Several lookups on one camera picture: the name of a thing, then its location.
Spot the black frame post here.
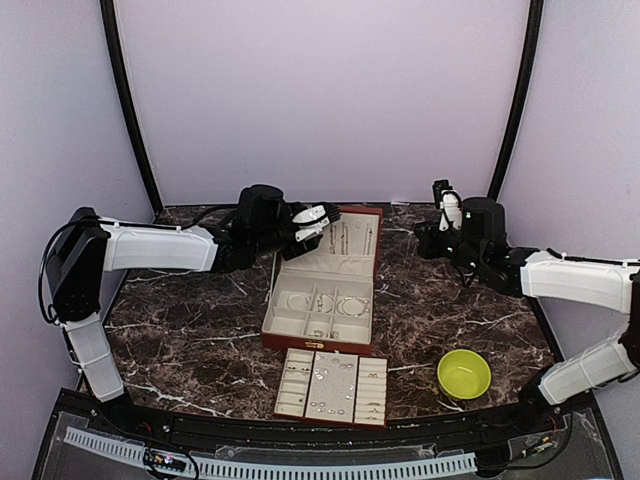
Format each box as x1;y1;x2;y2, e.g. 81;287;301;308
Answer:
487;0;545;201
99;0;164;215

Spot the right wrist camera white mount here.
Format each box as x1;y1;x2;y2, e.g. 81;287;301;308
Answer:
432;179;462;231

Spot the white slotted cable duct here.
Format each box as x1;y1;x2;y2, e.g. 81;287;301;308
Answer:
62;427;477;479

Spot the left black frame post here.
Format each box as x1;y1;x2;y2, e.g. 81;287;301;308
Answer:
99;0;164;215

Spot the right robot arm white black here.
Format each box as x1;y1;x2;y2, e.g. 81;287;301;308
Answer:
414;187;639;434

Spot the lime green bowl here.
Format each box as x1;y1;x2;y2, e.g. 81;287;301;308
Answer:
437;349;492;400

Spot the silver pearl open bangle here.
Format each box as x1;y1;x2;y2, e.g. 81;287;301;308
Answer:
336;296;371;317

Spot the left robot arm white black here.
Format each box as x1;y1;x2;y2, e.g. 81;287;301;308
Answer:
37;184;340;436

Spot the thin silver bangle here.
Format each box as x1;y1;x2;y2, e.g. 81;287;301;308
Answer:
287;293;309;311

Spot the right black frame post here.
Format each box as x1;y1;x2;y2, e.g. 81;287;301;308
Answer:
487;0;545;201

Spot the red jewelry box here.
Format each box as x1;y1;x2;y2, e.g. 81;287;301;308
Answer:
261;206;383;355

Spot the red jewelry tray insert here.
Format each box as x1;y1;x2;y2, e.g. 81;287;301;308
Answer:
274;349;388;428

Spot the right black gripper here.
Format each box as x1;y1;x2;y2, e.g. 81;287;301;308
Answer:
413;219;487;275

